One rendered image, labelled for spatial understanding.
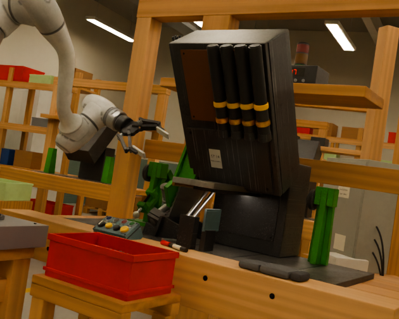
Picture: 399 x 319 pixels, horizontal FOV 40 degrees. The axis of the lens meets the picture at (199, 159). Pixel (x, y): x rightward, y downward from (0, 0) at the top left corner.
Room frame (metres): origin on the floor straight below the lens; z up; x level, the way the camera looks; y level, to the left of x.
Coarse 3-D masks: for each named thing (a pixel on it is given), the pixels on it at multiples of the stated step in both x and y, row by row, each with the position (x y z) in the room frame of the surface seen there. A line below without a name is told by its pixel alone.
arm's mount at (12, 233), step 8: (8, 216) 1.81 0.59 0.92; (0, 224) 1.62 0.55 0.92; (8, 224) 1.65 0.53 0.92; (16, 224) 1.67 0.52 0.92; (24, 224) 1.70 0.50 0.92; (32, 224) 1.72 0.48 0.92; (40, 224) 1.75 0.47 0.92; (0, 232) 1.58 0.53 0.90; (8, 232) 1.61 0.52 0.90; (16, 232) 1.64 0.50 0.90; (24, 232) 1.66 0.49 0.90; (32, 232) 1.69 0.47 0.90; (40, 232) 1.72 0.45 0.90; (0, 240) 1.59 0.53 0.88; (8, 240) 1.61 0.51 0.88; (16, 240) 1.64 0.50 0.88; (24, 240) 1.67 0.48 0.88; (32, 240) 1.70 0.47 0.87; (40, 240) 1.73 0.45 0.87; (0, 248) 1.59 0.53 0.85; (8, 248) 1.62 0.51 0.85; (16, 248) 1.65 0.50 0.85
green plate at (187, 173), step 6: (186, 150) 1.99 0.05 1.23; (186, 156) 2.00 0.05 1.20; (180, 162) 2.00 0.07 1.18; (186, 162) 2.00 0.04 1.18; (180, 168) 2.01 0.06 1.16; (186, 168) 2.00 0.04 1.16; (192, 168) 1.98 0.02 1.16; (174, 174) 2.01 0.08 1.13; (180, 174) 2.01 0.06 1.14; (186, 174) 1.99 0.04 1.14; (192, 174) 1.98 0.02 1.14
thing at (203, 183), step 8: (176, 184) 1.80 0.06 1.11; (184, 184) 1.84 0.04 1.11; (192, 184) 1.75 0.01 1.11; (200, 184) 1.74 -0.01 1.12; (208, 184) 1.72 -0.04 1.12; (216, 184) 1.72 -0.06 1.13; (224, 184) 1.76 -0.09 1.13; (216, 192) 1.74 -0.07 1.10; (224, 192) 1.78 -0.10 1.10; (232, 192) 1.83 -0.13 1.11; (240, 192) 1.87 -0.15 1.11; (248, 192) 1.91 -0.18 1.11; (256, 192) 1.96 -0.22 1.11
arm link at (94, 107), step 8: (88, 96) 2.35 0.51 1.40; (96, 96) 2.34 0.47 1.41; (88, 104) 2.31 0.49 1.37; (96, 104) 2.30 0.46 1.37; (104, 104) 2.30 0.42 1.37; (112, 104) 2.32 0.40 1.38; (88, 112) 2.29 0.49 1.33; (96, 112) 2.29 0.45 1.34; (104, 112) 2.29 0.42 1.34; (96, 120) 2.29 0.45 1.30
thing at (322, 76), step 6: (294, 66) 2.10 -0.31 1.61; (300, 66) 2.08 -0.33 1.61; (306, 66) 2.07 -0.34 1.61; (312, 66) 2.06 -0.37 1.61; (318, 66) 2.05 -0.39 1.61; (294, 72) 2.09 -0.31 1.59; (300, 72) 2.08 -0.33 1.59; (306, 72) 2.07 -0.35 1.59; (312, 72) 2.06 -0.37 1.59; (318, 72) 2.06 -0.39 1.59; (324, 72) 2.11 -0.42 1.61; (294, 78) 2.09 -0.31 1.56; (300, 78) 2.08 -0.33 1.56; (306, 78) 2.07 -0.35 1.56; (312, 78) 2.05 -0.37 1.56; (318, 78) 2.06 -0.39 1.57; (324, 78) 2.12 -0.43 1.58
